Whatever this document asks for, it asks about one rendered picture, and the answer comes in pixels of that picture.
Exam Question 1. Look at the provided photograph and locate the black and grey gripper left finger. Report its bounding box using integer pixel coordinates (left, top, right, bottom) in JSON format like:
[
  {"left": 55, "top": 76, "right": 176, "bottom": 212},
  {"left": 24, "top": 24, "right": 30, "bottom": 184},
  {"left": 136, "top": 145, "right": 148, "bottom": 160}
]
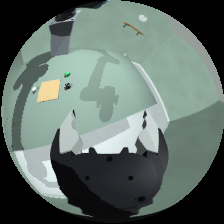
[{"left": 50, "top": 110, "right": 83, "bottom": 186}]

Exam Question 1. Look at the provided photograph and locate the tan flat mat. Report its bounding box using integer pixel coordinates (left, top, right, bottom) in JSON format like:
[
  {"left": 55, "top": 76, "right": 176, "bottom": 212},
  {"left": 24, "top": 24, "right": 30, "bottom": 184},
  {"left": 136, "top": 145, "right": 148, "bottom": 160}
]
[{"left": 37, "top": 79, "right": 60, "bottom": 103}]

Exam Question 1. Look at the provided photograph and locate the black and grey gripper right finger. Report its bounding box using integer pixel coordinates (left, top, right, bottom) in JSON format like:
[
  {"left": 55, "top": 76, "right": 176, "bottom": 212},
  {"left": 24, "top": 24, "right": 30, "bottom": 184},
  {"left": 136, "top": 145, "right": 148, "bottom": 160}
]
[{"left": 135, "top": 110, "right": 169, "bottom": 186}]

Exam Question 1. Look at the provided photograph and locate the black die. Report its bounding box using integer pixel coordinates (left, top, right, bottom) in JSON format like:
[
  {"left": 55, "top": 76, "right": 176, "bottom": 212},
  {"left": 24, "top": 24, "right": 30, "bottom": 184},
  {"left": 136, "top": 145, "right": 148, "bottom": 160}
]
[{"left": 65, "top": 83, "right": 71, "bottom": 89}]

